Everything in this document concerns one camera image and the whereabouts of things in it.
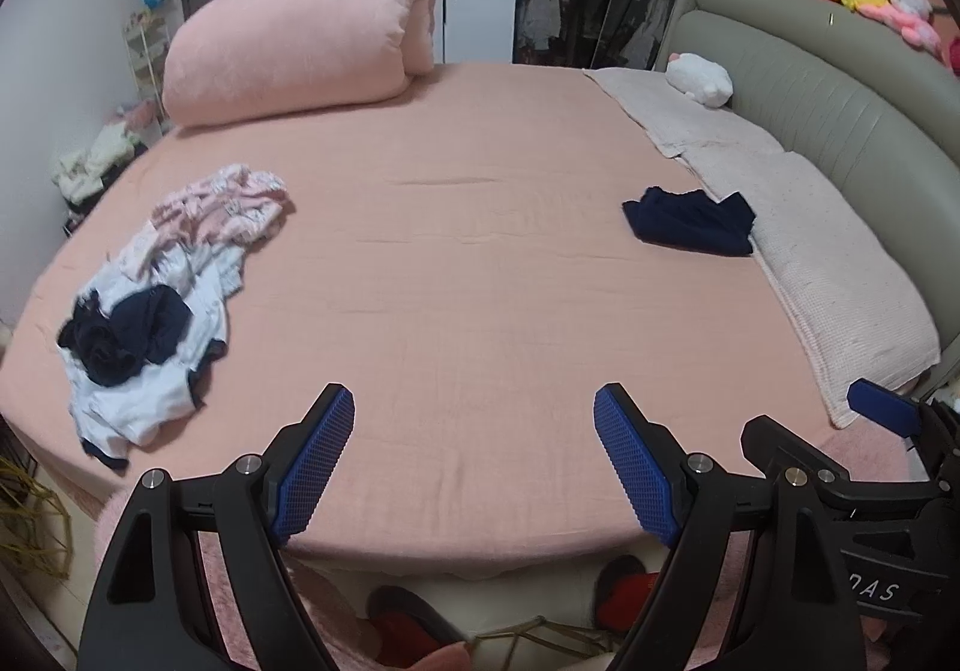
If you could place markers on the heap of light clothes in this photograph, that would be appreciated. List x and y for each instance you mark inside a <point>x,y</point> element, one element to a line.
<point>97,161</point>

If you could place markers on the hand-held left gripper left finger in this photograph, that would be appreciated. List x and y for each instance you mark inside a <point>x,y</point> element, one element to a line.
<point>319,461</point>

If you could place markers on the grey padded headboard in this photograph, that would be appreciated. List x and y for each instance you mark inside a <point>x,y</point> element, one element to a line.
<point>825,86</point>

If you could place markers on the pink bed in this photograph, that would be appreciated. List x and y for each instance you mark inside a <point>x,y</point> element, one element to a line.
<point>465,266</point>

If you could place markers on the red slipper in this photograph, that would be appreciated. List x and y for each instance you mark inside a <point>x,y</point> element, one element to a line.
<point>405,622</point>
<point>626,596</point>

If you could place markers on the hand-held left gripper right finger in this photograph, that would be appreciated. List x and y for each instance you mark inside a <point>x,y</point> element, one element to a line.
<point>634,465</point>

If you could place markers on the folded navy garment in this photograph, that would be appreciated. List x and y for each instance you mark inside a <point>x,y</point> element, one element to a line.
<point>690,221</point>

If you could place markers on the white shelf rack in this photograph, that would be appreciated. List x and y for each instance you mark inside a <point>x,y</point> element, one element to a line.
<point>146,71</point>

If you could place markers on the rolled pink blanket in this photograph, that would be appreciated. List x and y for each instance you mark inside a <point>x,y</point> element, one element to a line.
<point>300,34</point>

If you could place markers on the pink fluffy rug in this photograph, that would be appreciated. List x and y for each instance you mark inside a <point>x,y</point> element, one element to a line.
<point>240,611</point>

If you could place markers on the white shirt with navy trim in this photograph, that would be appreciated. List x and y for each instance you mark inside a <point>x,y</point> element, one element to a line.
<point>142,409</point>

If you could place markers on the white plush toy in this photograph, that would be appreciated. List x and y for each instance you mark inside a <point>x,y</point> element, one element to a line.
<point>701,79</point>

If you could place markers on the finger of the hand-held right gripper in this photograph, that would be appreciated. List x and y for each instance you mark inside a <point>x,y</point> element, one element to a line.
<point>761,438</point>
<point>881,405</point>

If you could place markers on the navy pants with white stripes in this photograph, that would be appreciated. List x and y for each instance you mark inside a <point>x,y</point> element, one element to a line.
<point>127,334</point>

